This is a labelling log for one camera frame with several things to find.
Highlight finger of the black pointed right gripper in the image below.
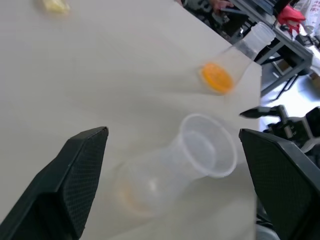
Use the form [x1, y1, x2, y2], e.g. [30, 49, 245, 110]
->
[239, 105, 280, 119]

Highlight bystander bare hand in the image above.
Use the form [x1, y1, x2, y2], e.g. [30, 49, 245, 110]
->
[211, 0, 235, 11]

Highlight yellow funnel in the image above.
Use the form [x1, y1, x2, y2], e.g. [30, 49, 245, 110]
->
[37, 0, 71, 15]

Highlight clear flask with orange liquid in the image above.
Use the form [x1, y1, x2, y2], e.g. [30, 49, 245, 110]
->
[198, 21, 276, 96]

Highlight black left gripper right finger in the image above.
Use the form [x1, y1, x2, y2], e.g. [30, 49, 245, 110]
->
[238, 128, 320, 240]

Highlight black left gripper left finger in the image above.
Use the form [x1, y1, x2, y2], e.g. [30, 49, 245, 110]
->
[0, 126, 109, 240]

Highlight clear wide-mouth plastic bottle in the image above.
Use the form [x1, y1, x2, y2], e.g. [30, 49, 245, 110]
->
[112, 113, 238, 218]

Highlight red cloth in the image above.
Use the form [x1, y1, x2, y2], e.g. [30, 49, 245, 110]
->
[277, 5, 307, 26]

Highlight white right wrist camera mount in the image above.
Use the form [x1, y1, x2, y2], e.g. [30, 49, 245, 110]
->
[298, 134, 320, 154]

